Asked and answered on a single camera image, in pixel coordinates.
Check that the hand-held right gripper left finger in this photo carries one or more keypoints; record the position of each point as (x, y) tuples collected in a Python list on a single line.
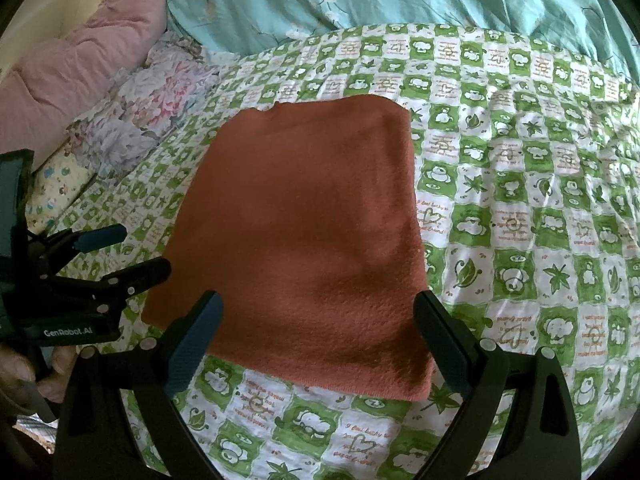
[(195, 340)]

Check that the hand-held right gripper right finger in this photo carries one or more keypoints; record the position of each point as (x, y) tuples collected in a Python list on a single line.
[(452, 360)]

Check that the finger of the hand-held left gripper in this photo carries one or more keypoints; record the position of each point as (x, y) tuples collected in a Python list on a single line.
[(100, 239), (145, 274)]

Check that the rust orange knit garment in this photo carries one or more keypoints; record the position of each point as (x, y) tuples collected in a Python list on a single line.
[(310, 240)]

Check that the person's left hand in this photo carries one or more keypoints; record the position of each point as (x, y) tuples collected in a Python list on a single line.
[(15, 370)]

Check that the pale yellow printed pillow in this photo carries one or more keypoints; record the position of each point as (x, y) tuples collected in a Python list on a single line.
[(60, 190)]

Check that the pastel floral pillow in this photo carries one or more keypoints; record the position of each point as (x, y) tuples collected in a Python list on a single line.
[(145, 105)]

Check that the green checked printed bed sheet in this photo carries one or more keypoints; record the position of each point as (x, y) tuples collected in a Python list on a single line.
[(525, 210)]

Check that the pink quilted blanket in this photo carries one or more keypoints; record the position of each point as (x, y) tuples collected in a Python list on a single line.
[(85, 60)]

